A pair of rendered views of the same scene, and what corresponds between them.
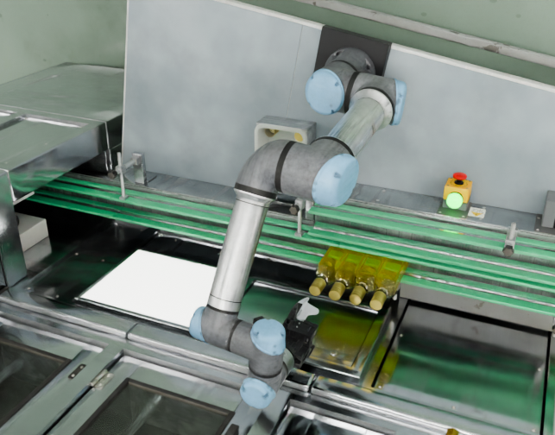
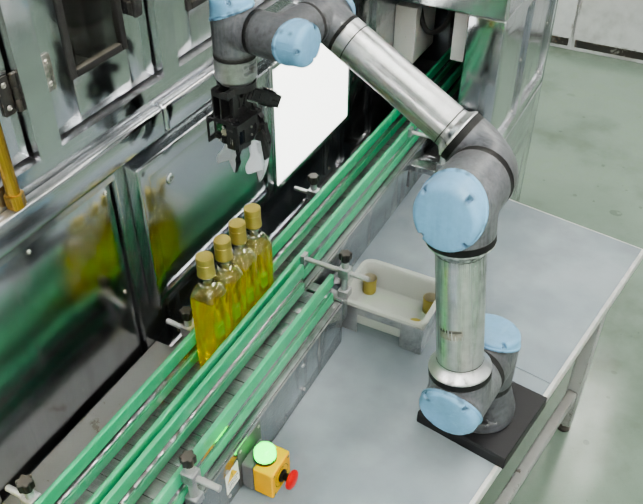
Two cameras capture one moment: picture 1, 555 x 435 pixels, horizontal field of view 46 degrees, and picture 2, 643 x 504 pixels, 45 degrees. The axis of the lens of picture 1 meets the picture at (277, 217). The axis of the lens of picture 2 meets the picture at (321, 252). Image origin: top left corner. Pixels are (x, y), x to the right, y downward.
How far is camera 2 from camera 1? 0.83 m
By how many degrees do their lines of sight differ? 24
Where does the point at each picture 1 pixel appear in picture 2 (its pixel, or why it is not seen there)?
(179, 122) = not seen: hidden behind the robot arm
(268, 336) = (306, 33)
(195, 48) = (546, 275)
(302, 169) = (487, 171)
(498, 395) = not seen: outside the picture
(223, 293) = (368, 33)
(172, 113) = not seen: hidden behind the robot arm
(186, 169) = (403, 217)
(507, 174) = not seen: outside the picture
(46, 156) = (491, 77)
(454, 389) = (41, 280)
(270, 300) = (244, 181)
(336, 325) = (186, 218)
